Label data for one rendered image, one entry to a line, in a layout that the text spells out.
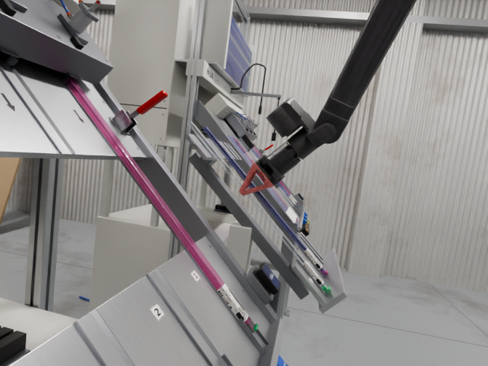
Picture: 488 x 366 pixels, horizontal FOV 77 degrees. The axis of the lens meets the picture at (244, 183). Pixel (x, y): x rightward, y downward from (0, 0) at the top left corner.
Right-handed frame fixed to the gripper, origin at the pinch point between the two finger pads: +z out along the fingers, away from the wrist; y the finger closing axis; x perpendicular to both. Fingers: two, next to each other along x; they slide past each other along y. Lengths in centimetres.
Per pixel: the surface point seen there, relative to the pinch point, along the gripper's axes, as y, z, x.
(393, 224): -254, -45, 102
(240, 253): -8.6, 13.1, 11.7
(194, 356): 39.7, 7.6, 13.2
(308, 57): -247, -84, -80
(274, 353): 28.3, 5.3, 22.4
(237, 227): -8.5, 9.6, 5.8
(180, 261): 30.4, 7.3, 4.1
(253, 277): 18.3, 4.5, 14.0
